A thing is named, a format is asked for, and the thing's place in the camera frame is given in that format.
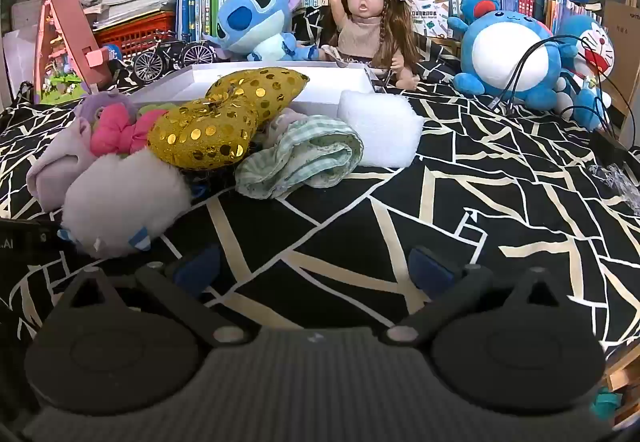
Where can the lilac soft cloth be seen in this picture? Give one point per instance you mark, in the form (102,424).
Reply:
(55,167)

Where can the gold sequin pillow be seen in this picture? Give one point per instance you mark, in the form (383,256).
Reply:
(200,137)

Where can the teal plastic object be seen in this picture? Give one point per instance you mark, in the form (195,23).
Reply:
(606,403)

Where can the blue alien plush toy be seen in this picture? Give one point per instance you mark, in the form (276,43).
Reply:
(250,17)

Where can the white fluffy pillow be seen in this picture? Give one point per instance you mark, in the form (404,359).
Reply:
(380,127)

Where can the white printed carton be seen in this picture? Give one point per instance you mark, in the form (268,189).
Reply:
(430,17)

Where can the red plastic basket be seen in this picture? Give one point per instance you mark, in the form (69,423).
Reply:
(145,30)

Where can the white furry plush toy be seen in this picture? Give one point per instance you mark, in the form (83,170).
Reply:
(120,202)

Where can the brown-haired baby doll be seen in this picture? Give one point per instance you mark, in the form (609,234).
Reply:
(365,32)

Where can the pink toy house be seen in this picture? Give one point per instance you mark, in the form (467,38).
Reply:
(70,32)

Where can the small blue toy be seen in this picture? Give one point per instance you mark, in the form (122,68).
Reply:
(112,53)

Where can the wooden crate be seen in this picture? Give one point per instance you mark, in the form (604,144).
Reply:
(447,46)

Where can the miniature black bicycle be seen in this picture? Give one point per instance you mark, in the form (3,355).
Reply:
(165,50)

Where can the round blue plush toy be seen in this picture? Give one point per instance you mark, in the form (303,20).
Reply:
(505,57)

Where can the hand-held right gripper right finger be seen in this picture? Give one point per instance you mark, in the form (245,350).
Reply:
(430,272)

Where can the white paper bag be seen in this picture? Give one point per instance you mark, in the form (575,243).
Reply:
(20,57)

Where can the blue cat plush toy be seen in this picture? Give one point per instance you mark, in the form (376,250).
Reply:
(595,47)

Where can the purple plush with pink bow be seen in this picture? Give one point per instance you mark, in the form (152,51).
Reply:
(120,132)

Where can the pale green checked cloth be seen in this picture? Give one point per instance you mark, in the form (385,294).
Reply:
(300,162)

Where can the clear plastic wrap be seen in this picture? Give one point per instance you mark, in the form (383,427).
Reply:
(620,184)

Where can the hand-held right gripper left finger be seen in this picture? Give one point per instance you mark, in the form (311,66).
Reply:
(197,267)

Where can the white cardboard box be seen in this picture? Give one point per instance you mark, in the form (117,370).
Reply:
(320,82)

